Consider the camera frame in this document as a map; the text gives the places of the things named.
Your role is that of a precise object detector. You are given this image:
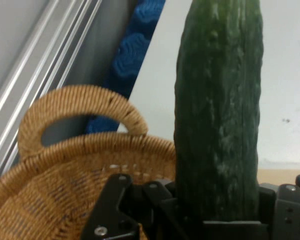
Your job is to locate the bamboo cutting board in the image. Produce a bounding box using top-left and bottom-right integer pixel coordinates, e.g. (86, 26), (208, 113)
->
(256, 168), (300, 186)

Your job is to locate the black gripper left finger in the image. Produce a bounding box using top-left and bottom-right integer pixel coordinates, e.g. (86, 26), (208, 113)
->
(79, 173), (191, 240)

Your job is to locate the dark green cucumber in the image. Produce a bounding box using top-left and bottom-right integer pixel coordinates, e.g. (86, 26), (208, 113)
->
(173, 0), (265, 224)

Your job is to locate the woven wicker basket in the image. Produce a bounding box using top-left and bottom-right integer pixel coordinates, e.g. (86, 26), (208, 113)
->
(0, 84), (178, 240)

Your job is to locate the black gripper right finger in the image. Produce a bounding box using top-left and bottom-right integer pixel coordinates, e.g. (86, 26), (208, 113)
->
(257, 173), (300, 240)

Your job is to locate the long horizontal aluminium frame rail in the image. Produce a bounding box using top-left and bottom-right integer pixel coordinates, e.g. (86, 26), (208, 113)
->
(0, 0), (138, 186)

